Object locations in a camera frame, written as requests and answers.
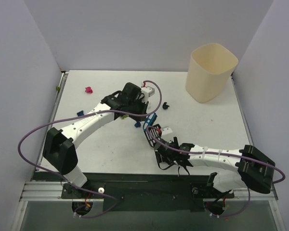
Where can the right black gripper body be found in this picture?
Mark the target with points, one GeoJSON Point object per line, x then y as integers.
{"type": "Point", "coordinates": [153, 138]}

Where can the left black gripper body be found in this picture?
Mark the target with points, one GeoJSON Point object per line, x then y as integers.
{"type": "Point", "coordinates": [139, 110]}

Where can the blue paper scrap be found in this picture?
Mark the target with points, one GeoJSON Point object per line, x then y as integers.
{"type": "Point", "coordinates": [80, 113]}
{"type": "Point", "coordinates": [137, 124]}

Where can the blue hand brush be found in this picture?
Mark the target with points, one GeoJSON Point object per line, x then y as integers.
{"type": "Point", "coordinates": [149, 121]}

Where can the black slotted scoop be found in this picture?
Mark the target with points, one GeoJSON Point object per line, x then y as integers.
{"type": "Point", "coordinates": [153, 131]}

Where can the black paper scrap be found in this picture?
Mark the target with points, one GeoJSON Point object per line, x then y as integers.
{"type": "Point", "coordinates": [165, 106]}

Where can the pink paper scrap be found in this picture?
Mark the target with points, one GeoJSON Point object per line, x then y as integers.
{"type": "Point", "coordinates": [88, 90]}

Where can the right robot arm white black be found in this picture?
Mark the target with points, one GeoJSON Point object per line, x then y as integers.
{"type": "Point", "coordinates": [240, 168]}

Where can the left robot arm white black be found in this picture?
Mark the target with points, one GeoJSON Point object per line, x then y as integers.
{"type": "Point", "coordinates": [61, 144]}

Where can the cream plastic waste bin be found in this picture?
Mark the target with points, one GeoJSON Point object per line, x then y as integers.
{"type": "Point", "coordinates": [210, 68]}

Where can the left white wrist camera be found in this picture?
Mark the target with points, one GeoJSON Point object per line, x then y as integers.
{"type": "Point", "coordinates": [146, 92]}

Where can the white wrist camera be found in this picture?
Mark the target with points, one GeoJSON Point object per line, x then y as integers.
{"type": "Point", "coordinates": [146, 92]}
{"type": "Point", "coordinates": [166, 131]}

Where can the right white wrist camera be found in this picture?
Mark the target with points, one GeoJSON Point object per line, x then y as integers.
{"type": "Point", "coordinates": [166, 131]}

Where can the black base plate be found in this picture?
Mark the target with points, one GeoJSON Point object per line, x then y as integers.
{"type": "Point", "coordinates": [145, 192]}

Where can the aluminium frame rail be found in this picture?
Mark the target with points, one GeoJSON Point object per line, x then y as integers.
{"type": "Point", "coordinates": [51, 191]}

